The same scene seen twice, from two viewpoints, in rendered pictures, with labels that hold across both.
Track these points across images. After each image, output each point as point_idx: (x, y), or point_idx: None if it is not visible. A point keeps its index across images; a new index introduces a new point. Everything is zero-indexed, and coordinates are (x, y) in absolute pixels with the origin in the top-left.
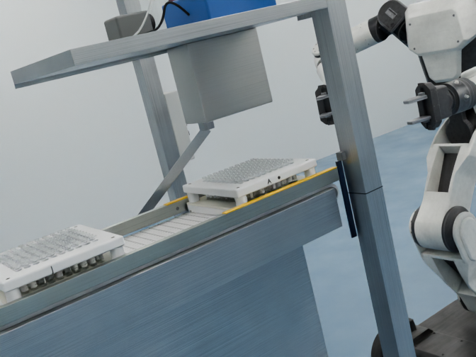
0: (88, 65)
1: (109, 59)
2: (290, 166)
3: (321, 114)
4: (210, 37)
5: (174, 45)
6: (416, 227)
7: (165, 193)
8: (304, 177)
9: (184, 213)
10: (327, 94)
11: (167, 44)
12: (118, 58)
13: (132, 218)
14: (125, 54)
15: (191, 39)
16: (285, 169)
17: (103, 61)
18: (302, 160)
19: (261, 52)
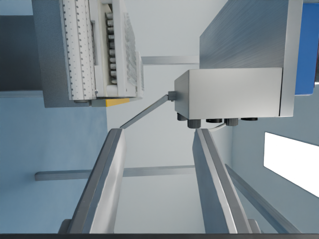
0: (204, 67)
1: (204, 43)
2: (125, 11)
3: (118, 198)
4: (236, 54)
5: (223, 63)
6: None
7: (131, 118)
8: (101, 9)
9: (117, 97)
10: (241, 206)
11: (211, 21)
12: (209, 64)
13: (131, 98)
14: (205, 29)
15: (216, 15)
16: (126, 10)
17: (207, 67)
18: (122, 3)
19: (251, 68)
